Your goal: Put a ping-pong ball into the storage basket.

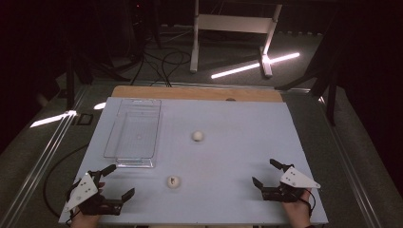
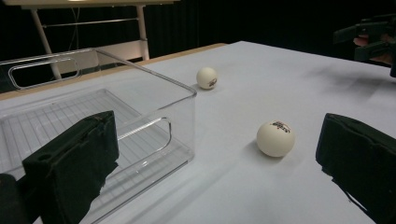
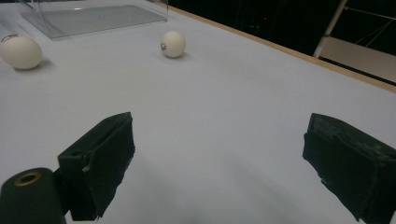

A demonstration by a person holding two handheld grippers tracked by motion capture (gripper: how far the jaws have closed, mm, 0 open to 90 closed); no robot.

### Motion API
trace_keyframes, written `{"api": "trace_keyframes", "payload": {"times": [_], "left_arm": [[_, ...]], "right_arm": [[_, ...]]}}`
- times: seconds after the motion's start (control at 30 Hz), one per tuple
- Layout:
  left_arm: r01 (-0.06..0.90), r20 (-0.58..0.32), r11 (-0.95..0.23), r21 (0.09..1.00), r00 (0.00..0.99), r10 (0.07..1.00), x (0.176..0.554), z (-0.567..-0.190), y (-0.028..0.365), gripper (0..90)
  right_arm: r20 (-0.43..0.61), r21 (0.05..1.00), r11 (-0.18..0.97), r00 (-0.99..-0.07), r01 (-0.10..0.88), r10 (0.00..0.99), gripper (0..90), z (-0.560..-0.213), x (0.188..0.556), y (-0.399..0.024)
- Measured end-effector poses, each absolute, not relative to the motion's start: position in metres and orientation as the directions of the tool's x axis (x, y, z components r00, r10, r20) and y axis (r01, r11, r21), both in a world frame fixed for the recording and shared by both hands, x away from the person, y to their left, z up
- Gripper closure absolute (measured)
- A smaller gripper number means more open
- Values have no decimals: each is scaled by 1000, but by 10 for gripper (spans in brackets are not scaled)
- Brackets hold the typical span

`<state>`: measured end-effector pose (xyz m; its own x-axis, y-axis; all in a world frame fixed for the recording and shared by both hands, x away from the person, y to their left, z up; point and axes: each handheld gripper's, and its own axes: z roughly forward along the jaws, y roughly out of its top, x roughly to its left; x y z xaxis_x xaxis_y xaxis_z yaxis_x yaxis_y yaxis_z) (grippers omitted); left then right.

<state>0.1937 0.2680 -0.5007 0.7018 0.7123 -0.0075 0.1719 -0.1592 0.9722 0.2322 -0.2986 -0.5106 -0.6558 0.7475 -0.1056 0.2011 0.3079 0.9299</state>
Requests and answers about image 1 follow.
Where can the wooden board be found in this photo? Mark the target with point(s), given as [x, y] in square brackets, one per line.
[196, 93]

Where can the black square floor plate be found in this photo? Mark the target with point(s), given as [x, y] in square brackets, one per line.
[84, 119]

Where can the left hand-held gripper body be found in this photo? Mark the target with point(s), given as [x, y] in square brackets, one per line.
[83, 189]

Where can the black metal stand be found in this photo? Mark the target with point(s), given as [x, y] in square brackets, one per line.
[70, 85]
[331, 95]

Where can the white ball with dark mark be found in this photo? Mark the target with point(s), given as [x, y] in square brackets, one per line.
[173, 182]

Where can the clear plastic container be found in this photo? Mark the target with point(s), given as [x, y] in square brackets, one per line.
[134, 136]

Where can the plain white ball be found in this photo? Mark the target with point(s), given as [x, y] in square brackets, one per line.
[197, 136]

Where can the aluminium floor rail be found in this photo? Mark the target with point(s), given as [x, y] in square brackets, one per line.
[41, 164]
[351, 171]

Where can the person's left hand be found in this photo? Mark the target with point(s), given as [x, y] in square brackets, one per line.
[85, 221]

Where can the white metal stand frame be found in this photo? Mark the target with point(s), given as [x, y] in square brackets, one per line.
[234, 23]

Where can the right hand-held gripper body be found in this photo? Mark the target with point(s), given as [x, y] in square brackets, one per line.
[297, 180]

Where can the person's right hand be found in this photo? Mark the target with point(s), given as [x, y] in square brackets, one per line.
[297, 212]

